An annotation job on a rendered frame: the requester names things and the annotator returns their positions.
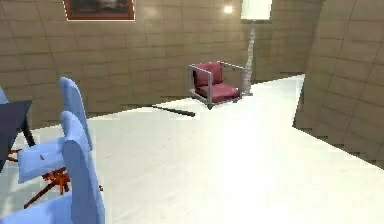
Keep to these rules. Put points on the red cushioned metal armchair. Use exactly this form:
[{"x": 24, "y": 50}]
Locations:
[{"x": 213, "y": 84}]

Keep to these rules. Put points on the black baseball bat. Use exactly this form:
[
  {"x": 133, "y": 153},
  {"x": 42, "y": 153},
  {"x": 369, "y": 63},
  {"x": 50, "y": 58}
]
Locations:
[{"x": 173, "y": 110}]

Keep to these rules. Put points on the light blue chair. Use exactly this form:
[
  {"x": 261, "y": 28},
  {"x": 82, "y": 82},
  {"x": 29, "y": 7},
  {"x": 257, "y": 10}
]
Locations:
[
  {"x": 2, "y": 96},
  {"x": 71, "y": 103},
  {"x": 78, "y": 176}
]

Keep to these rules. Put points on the white shade floor lamp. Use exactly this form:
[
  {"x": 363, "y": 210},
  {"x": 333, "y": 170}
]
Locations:
[{"x": 255, "y": 10}]

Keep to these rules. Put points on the dark blue table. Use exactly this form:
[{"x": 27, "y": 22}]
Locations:
[{"x": 11, "y": 123}]

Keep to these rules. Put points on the red framed wall picture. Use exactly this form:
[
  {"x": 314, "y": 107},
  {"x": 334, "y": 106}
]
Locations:
[{"x": 100, "y": 9}]

